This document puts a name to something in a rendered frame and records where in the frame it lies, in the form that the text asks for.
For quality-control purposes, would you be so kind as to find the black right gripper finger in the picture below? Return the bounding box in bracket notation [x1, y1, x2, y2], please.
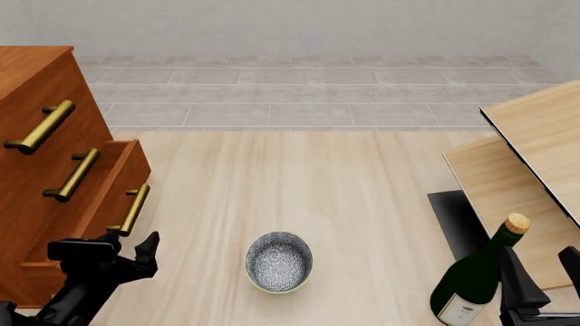
[557, 244, 580, 296]
[499, 244, 552, 311]

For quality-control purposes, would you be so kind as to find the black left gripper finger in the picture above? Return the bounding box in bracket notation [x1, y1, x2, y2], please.
[134, 231, 161, 270]
[96, 231, 122, 253]

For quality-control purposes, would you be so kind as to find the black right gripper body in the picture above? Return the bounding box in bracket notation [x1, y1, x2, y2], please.
[498, 304, 580, 326]

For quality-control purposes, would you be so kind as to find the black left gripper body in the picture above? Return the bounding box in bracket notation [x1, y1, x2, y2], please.
[61, 253, 160, 287]

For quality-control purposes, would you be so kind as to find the wooden cabinet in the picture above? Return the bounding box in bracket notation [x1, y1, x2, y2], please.
[0, 45, 153, 310]

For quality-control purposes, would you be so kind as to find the small flat plate on stalk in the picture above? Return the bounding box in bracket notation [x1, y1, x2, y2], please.
[46, 238, 115, 263]

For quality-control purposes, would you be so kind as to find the green wine bottle with cork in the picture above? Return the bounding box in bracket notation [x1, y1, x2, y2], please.
[429, 212, 532, 326]

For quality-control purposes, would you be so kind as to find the pale wooden rack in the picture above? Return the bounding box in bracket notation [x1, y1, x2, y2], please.
[440, 79, 580, 292]

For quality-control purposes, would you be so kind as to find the patterned grey bowl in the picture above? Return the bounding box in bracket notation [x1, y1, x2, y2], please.
[244, 231, 314, 295]

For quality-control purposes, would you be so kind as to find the small brass drawer handle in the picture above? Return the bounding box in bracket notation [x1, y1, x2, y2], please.
[105, 182, 151, 238]

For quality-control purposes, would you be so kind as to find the wooden drawer with small handle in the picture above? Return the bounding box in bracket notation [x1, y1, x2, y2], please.
[20, 139, 153, 293]

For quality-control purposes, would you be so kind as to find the medium brass drawer handle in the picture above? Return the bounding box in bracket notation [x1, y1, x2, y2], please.
[42, 147, 102, 204]

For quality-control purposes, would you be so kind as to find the wooden drawer with medium handle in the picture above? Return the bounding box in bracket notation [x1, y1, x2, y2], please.
[0, 130, 132, 266]

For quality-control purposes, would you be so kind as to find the large brass drawer handle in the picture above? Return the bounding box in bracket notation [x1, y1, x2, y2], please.
[3, 99, 77, 156]

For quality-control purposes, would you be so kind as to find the wooden drawer with large handle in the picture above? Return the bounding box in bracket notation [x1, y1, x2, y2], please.
[0, 50, 114, 171]

